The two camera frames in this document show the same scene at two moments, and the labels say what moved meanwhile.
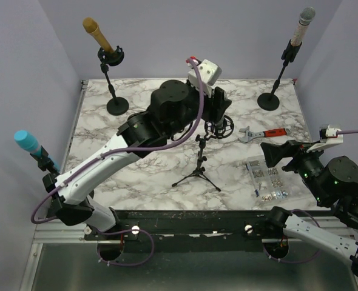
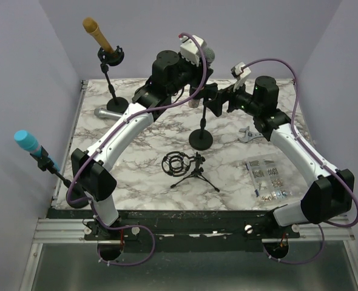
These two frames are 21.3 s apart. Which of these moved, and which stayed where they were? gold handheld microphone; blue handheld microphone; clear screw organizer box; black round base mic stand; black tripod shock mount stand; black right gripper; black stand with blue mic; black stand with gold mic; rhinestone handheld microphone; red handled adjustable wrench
Moved: black right gripper; black tripod shock mount stand; black round base mic stand; rhinestone handheld microphone
Stayed: red handled adjustable wrench; black stand with blue mic; gold handheld microphone; blue handheld microphone; clear screw organizer box; black stand with gold mic
